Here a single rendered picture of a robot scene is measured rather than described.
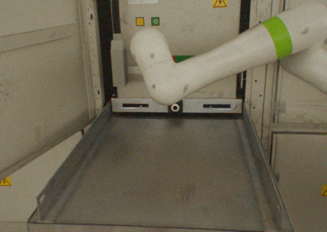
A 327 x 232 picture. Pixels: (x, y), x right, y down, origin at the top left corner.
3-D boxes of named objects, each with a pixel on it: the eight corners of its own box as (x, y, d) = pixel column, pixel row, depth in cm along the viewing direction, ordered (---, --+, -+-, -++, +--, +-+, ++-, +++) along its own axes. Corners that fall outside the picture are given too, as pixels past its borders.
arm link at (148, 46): (156, 15, 100) (120, 30, 100) (174, 54, 98) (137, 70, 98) (161, 34, 114) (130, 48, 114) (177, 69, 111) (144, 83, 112)
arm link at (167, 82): (255, 31, 108) (261, 15, 97) (273, 66, 105) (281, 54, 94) (143, 80, 109) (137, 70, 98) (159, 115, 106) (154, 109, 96)
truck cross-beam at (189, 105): (241, 113, 146) (242, 99, 144) (112, 112, 152) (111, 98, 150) (240, 109, 151) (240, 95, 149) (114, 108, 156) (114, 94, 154)
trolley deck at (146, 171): (293, 254, 82) (296, 232, 80) (29, 241, 88) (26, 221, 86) (251, 133, 145) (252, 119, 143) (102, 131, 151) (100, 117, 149)
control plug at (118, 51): (125, 87, 137) (122, 41, 131) (113, 87, 137) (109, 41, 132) (129, 82, 144) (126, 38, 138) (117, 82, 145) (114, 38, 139)
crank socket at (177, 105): (182, 113, 146) (182, 101, 144) (167, 113, 147) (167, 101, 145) (182, 111, 149) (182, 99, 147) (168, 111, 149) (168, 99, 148)
